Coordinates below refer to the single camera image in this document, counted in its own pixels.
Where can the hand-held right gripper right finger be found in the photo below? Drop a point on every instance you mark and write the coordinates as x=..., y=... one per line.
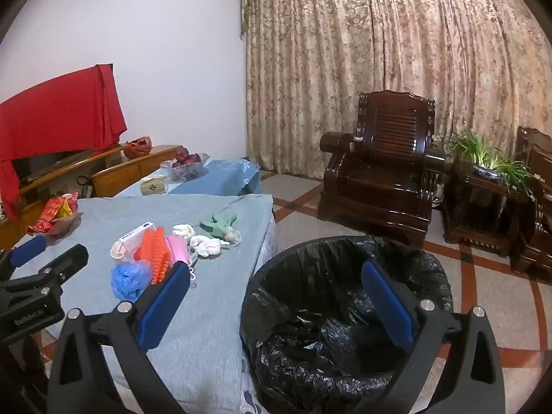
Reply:
x=388, y=310

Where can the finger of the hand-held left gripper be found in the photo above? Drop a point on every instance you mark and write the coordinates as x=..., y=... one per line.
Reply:
x=64, y=263
x=28, y=250

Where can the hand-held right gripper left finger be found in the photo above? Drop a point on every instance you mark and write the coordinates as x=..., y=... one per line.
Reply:
x=164, y=306

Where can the blue plastic bag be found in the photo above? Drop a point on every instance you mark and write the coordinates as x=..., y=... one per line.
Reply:
x=128, y=280

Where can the orange ridged plastic piece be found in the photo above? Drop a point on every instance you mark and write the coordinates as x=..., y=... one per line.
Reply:
x=156, y=254

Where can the trash bin with black bag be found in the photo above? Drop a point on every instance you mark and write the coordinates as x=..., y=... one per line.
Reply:
x=327, y=345

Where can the large white knotted cloth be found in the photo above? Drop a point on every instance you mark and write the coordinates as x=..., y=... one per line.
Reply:
x=207, y=246

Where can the red snack packet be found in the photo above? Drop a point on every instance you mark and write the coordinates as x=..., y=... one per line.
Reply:
x=39, y=226
x=52, y=206

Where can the snack basket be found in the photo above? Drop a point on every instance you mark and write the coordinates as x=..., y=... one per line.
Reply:
x=69, y=224

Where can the grey-blue table cloth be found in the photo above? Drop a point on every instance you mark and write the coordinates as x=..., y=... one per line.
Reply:
x=207, y=336

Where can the yellow snack packet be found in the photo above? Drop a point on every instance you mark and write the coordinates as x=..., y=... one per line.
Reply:
x=65, y=209

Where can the pink face mask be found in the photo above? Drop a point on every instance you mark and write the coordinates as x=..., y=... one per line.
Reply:
x=177, y=248

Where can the white printed box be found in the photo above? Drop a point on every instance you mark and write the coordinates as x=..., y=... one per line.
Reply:
x=134, y=235

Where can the green glove with beige knot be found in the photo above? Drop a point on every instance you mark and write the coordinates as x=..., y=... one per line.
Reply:
x=218, y=224

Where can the tissue box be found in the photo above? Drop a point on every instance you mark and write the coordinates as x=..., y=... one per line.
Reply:
x=153, y=185

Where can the red cloth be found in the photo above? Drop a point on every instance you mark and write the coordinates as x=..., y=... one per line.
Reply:
x=56, y=116

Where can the red plastic bag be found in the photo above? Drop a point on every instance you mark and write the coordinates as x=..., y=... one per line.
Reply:
x=138, y=147

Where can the glass fruit bowl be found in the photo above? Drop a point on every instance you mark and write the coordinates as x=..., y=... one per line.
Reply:
x=189, y=171

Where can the dark wooden side table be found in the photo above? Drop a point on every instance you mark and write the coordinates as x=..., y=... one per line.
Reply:
x=483, y=211

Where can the dark wooden armchair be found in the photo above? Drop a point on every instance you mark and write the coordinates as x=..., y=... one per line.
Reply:
x=388, y=172
x=539, y=207

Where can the blue plastic sheet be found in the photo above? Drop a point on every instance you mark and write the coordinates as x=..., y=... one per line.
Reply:
x=220, y=177

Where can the red apple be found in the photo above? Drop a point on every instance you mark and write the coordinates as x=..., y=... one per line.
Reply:
x=183, y=154
x=196, y=158

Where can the green potted plant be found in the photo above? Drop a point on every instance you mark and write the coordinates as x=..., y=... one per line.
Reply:
x=489, y=171

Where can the beige patterned curtain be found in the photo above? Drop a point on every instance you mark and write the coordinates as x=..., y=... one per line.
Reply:
x=366, y=43

